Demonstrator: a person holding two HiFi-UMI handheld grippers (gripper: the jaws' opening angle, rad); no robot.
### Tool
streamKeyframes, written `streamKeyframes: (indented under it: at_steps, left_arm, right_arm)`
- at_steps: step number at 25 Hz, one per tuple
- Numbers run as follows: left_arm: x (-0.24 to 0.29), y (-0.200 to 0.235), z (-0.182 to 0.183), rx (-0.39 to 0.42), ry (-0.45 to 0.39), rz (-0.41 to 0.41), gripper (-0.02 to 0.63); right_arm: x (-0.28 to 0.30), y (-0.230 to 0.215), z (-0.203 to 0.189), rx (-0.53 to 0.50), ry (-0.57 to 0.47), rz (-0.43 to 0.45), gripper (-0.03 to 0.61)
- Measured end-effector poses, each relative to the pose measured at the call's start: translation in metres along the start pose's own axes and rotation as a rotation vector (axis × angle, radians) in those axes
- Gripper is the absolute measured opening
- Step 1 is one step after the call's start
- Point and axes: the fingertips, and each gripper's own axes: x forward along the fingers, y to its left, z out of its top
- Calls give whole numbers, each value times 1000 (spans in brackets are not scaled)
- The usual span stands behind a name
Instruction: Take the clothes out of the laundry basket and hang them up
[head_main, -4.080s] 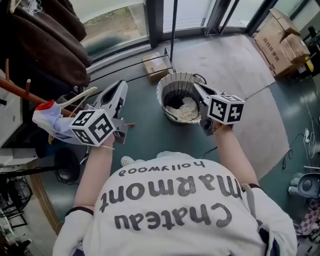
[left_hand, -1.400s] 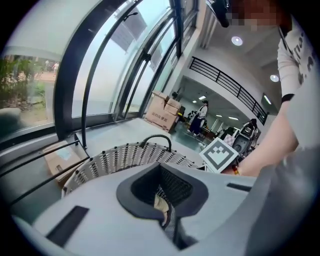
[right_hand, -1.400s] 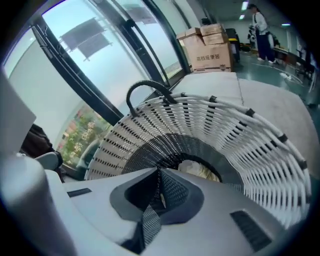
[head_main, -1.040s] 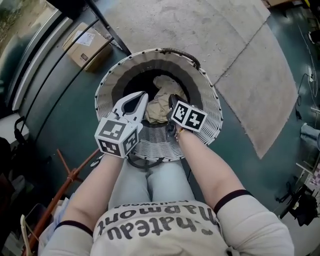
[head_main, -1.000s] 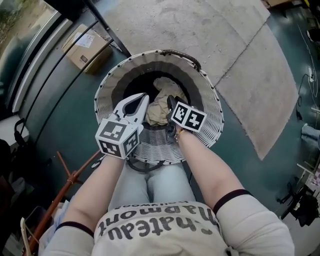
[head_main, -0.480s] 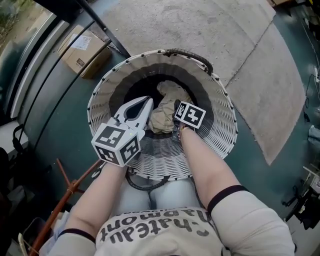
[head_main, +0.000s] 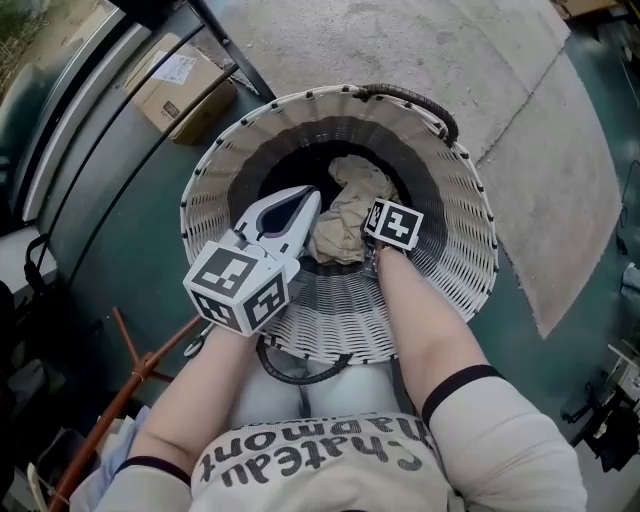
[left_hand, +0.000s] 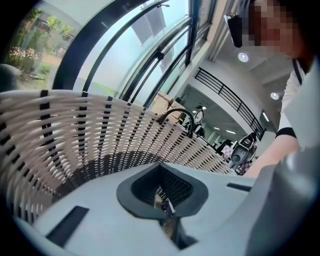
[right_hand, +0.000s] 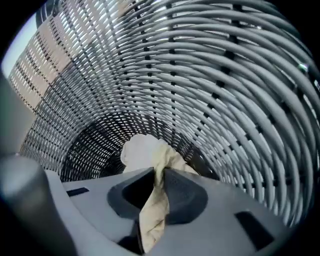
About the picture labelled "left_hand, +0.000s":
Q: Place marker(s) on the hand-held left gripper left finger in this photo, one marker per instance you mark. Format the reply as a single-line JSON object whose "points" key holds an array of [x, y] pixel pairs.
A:
{"points": [[100, 212]]}

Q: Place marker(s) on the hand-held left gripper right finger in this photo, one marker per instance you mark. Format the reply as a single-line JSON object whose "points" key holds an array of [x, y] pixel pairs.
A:
{"points": [[217, 200]]}

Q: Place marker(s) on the person's right forearm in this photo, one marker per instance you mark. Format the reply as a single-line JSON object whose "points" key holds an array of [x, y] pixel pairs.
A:
{"points": [[275, 155]]}

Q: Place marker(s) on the grey white machine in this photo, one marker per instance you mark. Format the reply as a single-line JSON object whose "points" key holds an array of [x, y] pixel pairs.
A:
{"points": [[241, 152]]}

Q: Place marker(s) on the white woven laundry basket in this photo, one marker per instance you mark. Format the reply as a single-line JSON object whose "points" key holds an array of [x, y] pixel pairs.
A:
{"points": [[75, 130]]}

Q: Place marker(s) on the small cardboard box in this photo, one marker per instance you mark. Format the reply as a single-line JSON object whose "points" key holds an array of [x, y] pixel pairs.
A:
{"points": [[178, 110]]}

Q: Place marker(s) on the large printed cardboard box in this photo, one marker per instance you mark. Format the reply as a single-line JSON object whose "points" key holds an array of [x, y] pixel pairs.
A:
{"points": [[162, 102]]}

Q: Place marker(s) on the round ceiling light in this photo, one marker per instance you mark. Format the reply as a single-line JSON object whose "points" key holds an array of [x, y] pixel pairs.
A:
{"points": [[243, 57], [274, 95]]}

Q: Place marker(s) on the black metal railing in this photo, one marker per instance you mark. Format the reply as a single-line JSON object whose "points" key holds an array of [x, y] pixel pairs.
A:
{"points": [[197, 73]]}

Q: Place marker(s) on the black framed glass door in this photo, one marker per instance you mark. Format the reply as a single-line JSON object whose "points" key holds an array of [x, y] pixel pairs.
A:
{"points": [[67, 62]]}

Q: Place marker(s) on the person's head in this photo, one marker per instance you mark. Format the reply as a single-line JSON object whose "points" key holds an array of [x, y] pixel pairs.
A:
{"points": [[275, 25]]}

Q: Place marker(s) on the black metal garment rail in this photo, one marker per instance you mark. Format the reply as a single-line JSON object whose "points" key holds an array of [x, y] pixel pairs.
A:
{"points": [[85, 87]]}

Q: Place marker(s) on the black head-mounted camera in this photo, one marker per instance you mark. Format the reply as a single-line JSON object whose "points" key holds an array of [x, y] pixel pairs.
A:
{"points": [[235, 30]]}

